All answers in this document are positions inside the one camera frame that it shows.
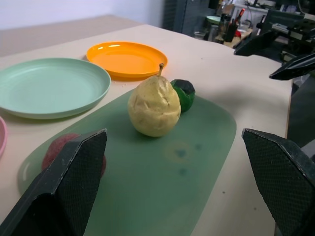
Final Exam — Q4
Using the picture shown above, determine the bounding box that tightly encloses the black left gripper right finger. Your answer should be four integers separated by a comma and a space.
242, 128, 315, 236

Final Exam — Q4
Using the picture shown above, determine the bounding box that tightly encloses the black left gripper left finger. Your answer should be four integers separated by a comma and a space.
0, 128, 108, 236

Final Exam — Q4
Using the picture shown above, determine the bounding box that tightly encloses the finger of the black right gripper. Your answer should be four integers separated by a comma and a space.
269, 52, 315, 81
233, 30, 280, 57

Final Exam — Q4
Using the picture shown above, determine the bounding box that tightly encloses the red round fruit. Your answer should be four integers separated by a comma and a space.
41, 133, 107, 177

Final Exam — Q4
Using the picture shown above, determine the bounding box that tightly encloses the pink plate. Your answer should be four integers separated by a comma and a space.
0, 116, 8, 158

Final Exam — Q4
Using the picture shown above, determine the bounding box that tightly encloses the dark green round fruit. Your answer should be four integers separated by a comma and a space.
170, 79, 196, 113

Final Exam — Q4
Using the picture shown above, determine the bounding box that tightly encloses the light green plate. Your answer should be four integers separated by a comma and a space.
0, 58, 112, 120

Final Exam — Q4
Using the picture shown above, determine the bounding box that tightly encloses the orange plate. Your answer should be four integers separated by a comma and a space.
86, 41, 169, 82

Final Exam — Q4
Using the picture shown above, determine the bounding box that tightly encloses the wooden workbench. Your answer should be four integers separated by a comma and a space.
216, 27, 254, 48

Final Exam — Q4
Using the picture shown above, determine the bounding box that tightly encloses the black tool holder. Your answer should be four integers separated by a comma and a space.
222, 18, 239, 43

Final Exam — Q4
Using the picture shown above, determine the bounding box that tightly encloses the light green bowl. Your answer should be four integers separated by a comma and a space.
206, 15, 222, 25

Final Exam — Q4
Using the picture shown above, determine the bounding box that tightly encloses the dark metal cabinet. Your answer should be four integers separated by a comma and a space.
162, 0, 210, 37

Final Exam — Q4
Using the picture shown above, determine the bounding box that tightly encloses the green cutting mat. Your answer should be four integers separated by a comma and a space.
17, 88, 237, 236

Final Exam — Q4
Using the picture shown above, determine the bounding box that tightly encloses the yellow pear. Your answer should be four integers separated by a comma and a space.
127, 63, 182, 138

